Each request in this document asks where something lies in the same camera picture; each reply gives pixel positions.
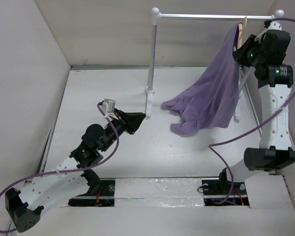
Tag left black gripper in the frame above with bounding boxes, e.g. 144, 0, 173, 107
100, 108, 145, 152

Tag wooden clothes hanger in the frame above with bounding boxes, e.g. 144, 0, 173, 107
237, 16, 248, 49

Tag purple t shirt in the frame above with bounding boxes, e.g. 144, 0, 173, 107
161, 23, 242, 136

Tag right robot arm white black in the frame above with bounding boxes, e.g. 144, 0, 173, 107
217, 29, 295, 193

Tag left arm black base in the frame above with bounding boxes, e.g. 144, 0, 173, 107
68, 178, 116, 207

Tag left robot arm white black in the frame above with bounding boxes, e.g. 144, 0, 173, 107
5, 109, 146, 233

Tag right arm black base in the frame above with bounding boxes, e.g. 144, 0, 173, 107
197, 168, 249, 207

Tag white clothes rack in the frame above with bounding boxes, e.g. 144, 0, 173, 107
145, 7, 285, 118

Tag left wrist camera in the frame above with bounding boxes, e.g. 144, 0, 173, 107
100, 98, 116, 116

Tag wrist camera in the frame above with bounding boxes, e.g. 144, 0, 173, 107
255, 20, 282, 43
100, 98, 116, 116

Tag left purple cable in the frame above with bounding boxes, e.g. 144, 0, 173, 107
0, 102, 119, 233

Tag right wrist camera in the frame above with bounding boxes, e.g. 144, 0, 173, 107
255, 20, 282, 43

